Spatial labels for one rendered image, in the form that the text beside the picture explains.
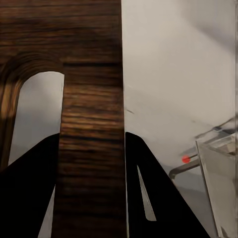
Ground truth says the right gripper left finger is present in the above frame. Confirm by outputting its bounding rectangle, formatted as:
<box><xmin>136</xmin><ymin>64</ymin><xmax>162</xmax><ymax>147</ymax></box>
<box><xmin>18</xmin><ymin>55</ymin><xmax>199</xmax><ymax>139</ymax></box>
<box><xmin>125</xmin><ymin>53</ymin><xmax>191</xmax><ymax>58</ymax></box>
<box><xmin>0</xmin><ymin>133</ymin><xmax>60</xmax><ymax>238</ymax></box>

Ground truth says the cutting board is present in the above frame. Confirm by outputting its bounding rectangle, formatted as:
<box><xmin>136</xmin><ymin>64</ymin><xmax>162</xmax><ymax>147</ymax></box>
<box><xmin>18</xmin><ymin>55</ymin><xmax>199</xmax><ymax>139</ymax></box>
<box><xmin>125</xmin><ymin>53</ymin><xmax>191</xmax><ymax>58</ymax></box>
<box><xmin>0</xmin><ymin>0</ymin><xmax>127</xmax><ymax>238</ymax></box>

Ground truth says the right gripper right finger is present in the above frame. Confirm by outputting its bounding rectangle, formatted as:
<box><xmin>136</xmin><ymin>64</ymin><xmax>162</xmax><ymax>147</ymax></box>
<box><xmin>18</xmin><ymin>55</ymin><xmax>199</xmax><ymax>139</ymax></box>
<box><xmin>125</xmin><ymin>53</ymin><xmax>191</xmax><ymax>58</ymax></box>
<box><xmin>124</xmin><ymin>132</ymin><xmax>210</xmax><ymax>238</ymax></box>

